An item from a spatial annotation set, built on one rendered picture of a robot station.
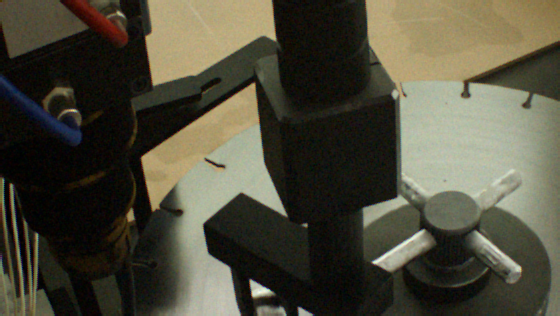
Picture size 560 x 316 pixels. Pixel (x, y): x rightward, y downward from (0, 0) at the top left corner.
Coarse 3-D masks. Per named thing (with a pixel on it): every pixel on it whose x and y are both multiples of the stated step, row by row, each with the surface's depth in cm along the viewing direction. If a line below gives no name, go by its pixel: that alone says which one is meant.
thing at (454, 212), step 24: (408, 192) 55; (456, 192) 54; (480, 192) 54; (504, 192) 54; (432, 216) 53; (456, 216) 52; (480, 216) 53; (408, 240) 52; (432, 240) 52; (456, 240) 52; (480, 240) 52; (384, 264) 51; (432, 264) 54; (456, 264) 53; (504, 264) 50
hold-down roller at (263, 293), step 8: (264, 288) 53; (256, 296) 53; (264, 296) 53; (272, 296) 53; (256, 304) 52; (264, 304) 52; (272, 304) 53; (280, 304) 53; (256, 312) 53; (264, 312) 52; (272, 312) 52; (280, 312) 53
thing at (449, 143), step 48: (432, 96) 67; (480, 96) 67; (528, 96) 67; (240, 144) 66; (432, 144) 64; (480, 144) 64; (528, 144) 64; (192, 192) 63; (240, 192) 63; (432, 192) 61; (528, 192) 61; (144, 240) 60; (192, 240) 60; (144, 288) 58; (192, 288) 58
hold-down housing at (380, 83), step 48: (288, 0) 37; (336, 0) 37; (288, 48) 39; (336, 48) 38; (288, 96) 40; (336, 96) 39; (384, 96) 40; (288, 144) 40; (336, 144) 40; (384, 144) 41; (288, 192) 41; (336, 192) 42; (384, 192) 42
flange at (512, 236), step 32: (384, 224) 59; (416, 224) 58; (512, 224) 58; (512, 256) 56; (544, 256) 56; (416, 288) 54; (448, 288) 53; (480, 288) 54; (512, 288) 54; (544, 288) 54
